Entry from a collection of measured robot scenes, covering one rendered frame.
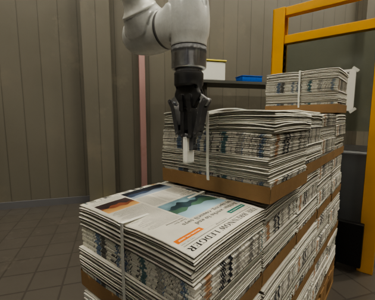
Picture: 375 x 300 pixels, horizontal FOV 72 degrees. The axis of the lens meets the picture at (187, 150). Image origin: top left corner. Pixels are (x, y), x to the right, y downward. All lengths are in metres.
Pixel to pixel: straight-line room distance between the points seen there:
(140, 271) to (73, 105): 2.88
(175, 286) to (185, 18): 0.56
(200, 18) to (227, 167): 0.37
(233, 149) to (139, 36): 0.39
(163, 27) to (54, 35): 2.81
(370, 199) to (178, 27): 1.73
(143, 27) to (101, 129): 2.47
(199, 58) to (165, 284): 0.49
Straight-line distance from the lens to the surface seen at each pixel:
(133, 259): 0.58
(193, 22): 0.66
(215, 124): 0.72
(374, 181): 2.04
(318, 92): 1.52
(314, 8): 2.21
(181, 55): 0.65
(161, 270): 0.52
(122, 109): 3.29
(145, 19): 0.75
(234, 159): 0.68
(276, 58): 2.18
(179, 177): 0.81
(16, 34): 3.54
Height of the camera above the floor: 1.05
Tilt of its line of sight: 7 degrees down
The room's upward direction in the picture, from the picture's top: straight up
